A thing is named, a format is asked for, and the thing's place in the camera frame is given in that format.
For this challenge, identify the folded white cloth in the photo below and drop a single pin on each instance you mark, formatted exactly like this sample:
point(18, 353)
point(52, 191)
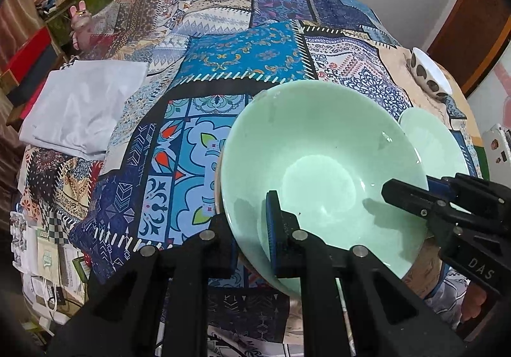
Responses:
point(80, 109)

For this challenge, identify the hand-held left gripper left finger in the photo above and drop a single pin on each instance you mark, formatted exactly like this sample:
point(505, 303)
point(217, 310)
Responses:
point(223, 249)

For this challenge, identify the red box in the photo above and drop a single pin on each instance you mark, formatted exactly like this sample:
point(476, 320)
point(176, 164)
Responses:
point(28, 49)

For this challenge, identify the brown striped curtain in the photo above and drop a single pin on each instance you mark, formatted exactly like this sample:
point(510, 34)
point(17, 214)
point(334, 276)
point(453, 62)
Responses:
point(16, 9)

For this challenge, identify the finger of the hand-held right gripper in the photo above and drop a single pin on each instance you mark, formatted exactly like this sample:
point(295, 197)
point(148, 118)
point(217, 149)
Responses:
point(407, 197)
point(475, 189)

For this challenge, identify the person's right hand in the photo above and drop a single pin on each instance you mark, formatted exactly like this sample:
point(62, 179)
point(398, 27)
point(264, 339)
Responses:
point(477, 301)

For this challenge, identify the pile of paper cards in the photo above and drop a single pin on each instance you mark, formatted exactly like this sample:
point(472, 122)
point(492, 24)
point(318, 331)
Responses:
point(44, 261)

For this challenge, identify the patchwork tablecloth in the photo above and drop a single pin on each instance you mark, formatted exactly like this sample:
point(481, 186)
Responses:
point(239, 53)

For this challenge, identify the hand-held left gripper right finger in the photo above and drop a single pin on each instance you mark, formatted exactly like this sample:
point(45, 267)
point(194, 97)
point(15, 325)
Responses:
point(272, 229)

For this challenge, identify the dark grey box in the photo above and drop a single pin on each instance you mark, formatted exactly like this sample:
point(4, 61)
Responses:
point(36, 73)

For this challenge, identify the brown wooden door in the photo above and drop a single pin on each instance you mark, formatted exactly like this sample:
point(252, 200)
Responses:
point(479, 21)

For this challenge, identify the pink bunny toy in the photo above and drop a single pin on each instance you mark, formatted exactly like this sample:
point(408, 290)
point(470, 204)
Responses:
point(82, 17)

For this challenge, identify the mint green plate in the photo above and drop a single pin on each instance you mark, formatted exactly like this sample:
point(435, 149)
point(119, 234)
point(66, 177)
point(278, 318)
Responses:
point(435, 141)

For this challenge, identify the green bowl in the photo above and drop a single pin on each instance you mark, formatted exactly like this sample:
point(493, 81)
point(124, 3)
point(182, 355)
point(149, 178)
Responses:
point(319, 149)

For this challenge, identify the white phone with stickers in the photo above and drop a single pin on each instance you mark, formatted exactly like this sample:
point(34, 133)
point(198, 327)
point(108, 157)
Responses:
point(497, 157)

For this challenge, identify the white bowl with heart print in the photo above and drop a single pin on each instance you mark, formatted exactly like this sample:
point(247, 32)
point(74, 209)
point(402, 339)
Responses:
point(429, 65)

